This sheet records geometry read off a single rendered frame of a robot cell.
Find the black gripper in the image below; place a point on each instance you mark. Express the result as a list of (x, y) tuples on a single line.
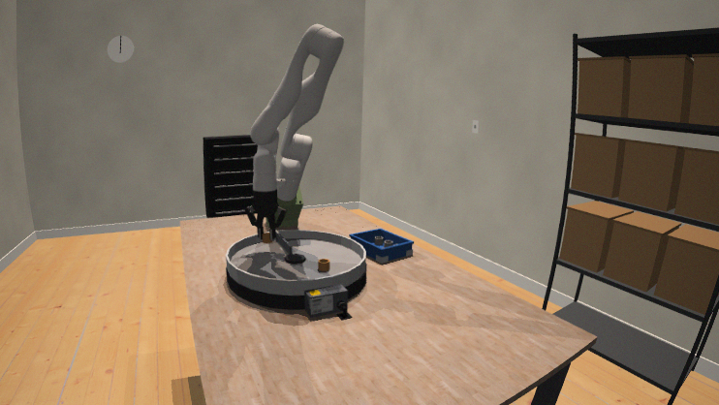
[(265, 204)]

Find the blue crate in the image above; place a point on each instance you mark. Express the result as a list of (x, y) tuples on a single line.
[(378, 252)]

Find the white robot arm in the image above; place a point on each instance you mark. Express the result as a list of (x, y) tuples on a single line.
[(302, 105)]

